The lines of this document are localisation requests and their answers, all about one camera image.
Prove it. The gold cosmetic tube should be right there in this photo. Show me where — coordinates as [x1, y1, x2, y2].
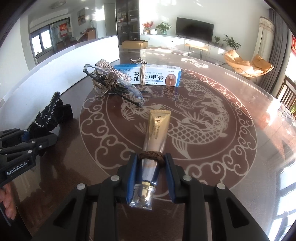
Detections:
[129, 110, 171, 210]

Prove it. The wooden dining chair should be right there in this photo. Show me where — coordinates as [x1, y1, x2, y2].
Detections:
[276, 76, 296, 110]

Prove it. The white tv cabinet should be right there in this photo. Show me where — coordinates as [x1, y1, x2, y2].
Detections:
[140, 35, 227, 55]

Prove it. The white cardboard storage box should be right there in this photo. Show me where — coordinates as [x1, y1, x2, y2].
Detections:
[1, 35, 119, 130]

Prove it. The grey curtain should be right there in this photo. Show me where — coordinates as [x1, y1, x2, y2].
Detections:
[259, 9, 292, 97]

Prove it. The dark display cabinet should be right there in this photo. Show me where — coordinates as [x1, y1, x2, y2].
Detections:
[115, 0, 140, 45]

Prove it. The green potted plant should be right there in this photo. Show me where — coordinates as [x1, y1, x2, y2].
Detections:
[223, 34, 241, 50]
[156, 22, 171, 35]

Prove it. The green potted plant right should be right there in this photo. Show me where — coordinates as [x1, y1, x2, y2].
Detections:
[223, 34, 241, 50]

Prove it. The white standing air conditioner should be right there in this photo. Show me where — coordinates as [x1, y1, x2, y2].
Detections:
[252, 16, 275, 62]

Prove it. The black knit glove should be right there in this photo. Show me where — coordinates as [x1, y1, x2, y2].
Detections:
[28, 91, 73, 139]

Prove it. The red wall decoration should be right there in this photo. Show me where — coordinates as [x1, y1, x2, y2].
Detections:
[291, 35, 296, 55]

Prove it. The brown cardboard box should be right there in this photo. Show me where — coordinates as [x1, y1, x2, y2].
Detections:
[121, 40, 148, 50]

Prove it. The rhinestone hair clip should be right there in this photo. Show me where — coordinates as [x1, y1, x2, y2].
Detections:
[91, 59, 130, 97]

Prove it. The wooden bench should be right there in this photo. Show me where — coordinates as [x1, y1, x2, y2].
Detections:
[185, 43, 209, 59]

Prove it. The black flat television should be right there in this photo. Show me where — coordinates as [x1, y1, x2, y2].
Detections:
[176, 17, 214, 42]

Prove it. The red flower vase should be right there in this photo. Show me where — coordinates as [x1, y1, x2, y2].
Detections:
[142, 21, 154, 35]

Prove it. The left hand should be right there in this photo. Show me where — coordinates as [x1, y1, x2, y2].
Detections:
[0, 182, 17, 220]

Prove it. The blue white ointment box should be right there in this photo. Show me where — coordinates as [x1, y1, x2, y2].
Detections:
[114, 64, 182, 87]

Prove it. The green potted plant left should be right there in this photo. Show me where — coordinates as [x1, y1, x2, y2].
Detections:
[156, 22, 171, 35]

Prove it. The orange lounge chair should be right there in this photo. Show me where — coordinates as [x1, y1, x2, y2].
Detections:
[224, 50, 274, 78]

